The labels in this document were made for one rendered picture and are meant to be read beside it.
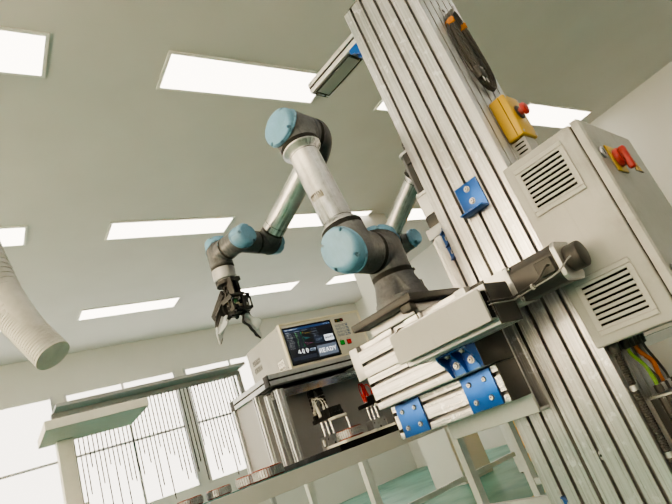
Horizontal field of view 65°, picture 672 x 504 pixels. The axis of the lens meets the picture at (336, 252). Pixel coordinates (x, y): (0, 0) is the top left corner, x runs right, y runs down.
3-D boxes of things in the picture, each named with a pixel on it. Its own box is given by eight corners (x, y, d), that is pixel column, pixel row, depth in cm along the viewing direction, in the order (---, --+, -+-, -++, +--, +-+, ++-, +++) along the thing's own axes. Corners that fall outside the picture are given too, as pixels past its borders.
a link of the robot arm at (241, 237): (261, 223, 171) (241, 239, 177) (234, 219, 163) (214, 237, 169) (268, 244, 169) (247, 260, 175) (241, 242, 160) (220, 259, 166)
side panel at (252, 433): (283, 473, 211) (260, 395, 222) (277, 475, 209) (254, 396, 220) (257, 483, 232) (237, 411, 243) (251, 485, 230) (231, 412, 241)
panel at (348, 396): (401, 423, 248) (378, 363, 259) (279, 468, 210) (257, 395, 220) (399, 424, 249) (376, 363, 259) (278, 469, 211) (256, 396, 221)
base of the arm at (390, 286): (442, 293, 143) (427, 260, 146) (406, 297, 132) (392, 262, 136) (403, 315, 152) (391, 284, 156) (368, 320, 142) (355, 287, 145)
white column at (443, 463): (493, 470, 581) (384, 213, 692) (466, 484, 555) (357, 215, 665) (463, 477, 618) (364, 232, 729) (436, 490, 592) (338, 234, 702)
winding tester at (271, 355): (372, 350, 245) (357, 309, 252) (292, 370, 220) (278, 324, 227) (332, 374, 274) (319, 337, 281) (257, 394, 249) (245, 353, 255)
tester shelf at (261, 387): (397, 352, 248) (393, 343, 250) (269, 386, 208) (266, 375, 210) (349, 379, 281) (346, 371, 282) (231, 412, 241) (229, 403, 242)
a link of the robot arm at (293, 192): (330, 120, 169) (264, 243, 186) (307, 111, 161) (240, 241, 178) (353, 136, 163) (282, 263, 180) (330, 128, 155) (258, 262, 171)
